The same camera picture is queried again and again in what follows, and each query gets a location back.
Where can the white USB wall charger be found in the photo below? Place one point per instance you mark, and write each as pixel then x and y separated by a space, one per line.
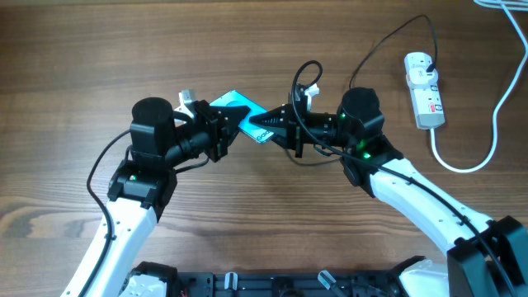
pixel 419 78

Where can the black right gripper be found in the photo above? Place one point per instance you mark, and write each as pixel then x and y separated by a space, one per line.
pixel 294 127

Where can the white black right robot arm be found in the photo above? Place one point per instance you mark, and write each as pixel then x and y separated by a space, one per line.
pixel 484 257

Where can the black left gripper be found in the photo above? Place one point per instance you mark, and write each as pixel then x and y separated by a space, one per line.
pixel 219 125

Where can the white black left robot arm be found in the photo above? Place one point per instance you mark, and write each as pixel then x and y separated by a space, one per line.
pixel 144 182

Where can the Galaxy S25 smartphone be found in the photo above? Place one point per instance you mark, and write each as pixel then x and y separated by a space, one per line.
pixel 235 98

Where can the white power strip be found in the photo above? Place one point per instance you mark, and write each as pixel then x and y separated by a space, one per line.
pixel 426 103

